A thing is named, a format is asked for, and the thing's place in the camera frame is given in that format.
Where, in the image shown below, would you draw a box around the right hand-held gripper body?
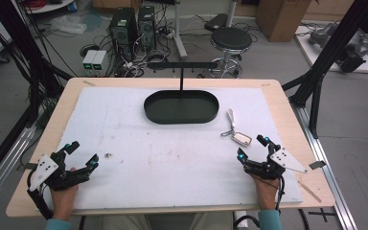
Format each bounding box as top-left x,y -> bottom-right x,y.
244,147 -> 309,181

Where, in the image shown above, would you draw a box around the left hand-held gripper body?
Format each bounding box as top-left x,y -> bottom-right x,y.
28,150 -> 91,193

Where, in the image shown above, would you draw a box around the person's right hand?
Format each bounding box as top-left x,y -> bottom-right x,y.
250,173 -> 281,213

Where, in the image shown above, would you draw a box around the person's left hand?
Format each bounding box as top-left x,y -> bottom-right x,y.
49,166 -> 80,222

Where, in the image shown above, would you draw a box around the black tape strip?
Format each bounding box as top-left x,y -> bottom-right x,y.
15,162 -> 39,172

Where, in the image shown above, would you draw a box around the small black tape piece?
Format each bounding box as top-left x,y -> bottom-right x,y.
309,160 -> 328,171

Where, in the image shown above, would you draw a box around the thin wooden stick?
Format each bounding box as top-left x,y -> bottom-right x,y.
297,180 -> 323,204

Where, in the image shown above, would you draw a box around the white foam board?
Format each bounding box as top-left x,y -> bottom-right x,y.
42,86 -> 305,211

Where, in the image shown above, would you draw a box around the black oval tray hook stand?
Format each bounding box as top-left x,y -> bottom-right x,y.
143,60 -> 220,126

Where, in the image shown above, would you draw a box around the white power supply unit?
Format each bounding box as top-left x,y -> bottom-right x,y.
81,49 -> 98,77
91,50 -> 108,77

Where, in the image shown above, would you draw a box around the white floor board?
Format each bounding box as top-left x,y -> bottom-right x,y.
294,24 -> 368,75

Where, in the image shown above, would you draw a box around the black round stool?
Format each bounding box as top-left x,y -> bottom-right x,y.
209,26 -> 254,80

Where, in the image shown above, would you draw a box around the clear plastic bag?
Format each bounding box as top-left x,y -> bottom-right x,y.
48,14 -> 88,35

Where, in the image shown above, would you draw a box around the large black computer tower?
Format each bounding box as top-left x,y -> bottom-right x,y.
108,7 -> 139,71

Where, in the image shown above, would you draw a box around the brown cardboard box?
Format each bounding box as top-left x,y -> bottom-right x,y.
255,0 -> 313,43

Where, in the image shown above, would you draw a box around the grey machine part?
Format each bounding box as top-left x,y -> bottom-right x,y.
308,22 -> 368,74

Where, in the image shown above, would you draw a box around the black flat case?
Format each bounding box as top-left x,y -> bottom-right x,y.
203,12 -> 230,33

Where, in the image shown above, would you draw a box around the white desk leg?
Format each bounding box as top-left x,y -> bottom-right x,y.
172,0 -> 189,61

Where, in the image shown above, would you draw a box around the slim black computer tower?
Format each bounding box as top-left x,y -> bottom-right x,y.
137,5 -> 157,53

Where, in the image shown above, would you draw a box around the white round table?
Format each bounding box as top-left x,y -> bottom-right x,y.
21,0 -> 75,15

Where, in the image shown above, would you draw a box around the keychain with key and tag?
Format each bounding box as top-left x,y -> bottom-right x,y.
220,107 -> 254,148

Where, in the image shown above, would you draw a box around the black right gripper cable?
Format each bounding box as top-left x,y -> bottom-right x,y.
274,175 -> 286,215

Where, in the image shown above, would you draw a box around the aluminium rail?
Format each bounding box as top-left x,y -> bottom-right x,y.
0,123 -> 37,215
290,103 -> 359,230

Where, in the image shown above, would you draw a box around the black metal frame post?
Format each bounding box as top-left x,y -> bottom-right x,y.
282,0 -> 368,140
0,0 -> 75,128

